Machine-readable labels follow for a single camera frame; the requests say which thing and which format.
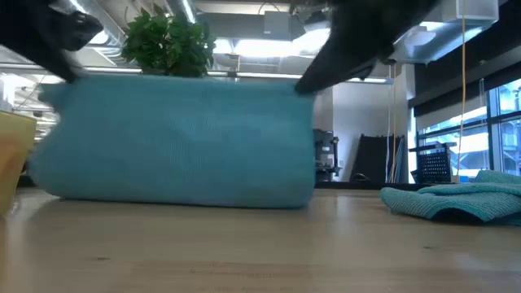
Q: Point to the black equipment cabinet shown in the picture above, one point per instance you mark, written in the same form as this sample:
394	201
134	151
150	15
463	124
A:
325	154

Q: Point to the teal microfiber towel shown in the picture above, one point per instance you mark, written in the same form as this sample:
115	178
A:
175	142
456	199

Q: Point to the black perforated panel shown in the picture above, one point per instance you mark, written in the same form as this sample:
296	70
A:
435	163

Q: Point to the silver air duct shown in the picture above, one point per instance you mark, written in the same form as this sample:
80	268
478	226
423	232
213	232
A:
439	36

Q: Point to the black folded panel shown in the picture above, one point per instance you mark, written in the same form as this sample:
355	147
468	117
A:
374	158

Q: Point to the black aluminium table frame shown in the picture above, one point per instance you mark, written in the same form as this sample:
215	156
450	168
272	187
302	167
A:
366	185

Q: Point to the grey ceiling box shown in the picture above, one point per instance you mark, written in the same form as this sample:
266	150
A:
277	22

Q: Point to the yellow translucent plastic bin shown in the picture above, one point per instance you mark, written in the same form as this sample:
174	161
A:
14	163

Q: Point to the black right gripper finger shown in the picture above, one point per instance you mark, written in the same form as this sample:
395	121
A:
329	73
364	72

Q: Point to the green potted plant black pot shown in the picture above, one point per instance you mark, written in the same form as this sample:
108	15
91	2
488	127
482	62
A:
171	45

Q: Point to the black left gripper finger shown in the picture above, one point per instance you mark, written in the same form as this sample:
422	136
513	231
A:
57	63

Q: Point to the long ceiling light strip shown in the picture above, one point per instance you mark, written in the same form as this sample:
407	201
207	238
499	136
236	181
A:
260	75

